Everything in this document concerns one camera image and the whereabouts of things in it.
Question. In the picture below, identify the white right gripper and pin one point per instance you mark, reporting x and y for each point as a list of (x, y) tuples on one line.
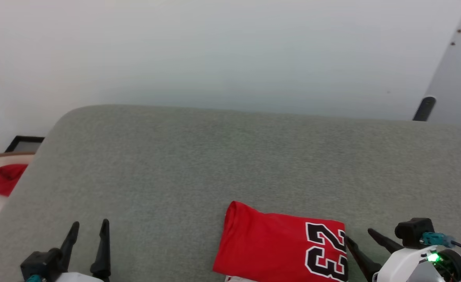
[(404, 266)]

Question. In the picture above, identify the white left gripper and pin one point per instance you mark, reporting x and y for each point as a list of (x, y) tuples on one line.
[(77, 278)]

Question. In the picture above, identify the red and white Bulls jersey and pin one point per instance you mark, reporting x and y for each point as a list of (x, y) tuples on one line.
[(269, 243)]

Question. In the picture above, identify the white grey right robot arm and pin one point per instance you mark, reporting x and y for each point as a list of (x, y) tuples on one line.
[(453, 268)]

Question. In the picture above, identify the red crumpled garment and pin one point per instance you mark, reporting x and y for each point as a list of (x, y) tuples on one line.
[(7, 178)]

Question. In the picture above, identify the black pole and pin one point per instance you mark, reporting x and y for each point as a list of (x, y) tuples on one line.
[(424, 109)]

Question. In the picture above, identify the grey fabric sofa cushion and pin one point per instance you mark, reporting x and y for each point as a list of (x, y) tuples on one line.
[(214, 156)]

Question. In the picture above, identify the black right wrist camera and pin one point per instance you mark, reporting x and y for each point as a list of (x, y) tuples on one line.
[(412, 231)]

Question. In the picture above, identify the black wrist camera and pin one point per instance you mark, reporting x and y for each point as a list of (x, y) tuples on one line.
[(40, 264), (412, 231)]

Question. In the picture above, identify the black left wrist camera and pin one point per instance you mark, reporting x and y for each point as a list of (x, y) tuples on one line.
[(40, 264)]

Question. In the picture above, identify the black rectangular frame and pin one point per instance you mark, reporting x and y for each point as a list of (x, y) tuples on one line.
[(24, 138)]

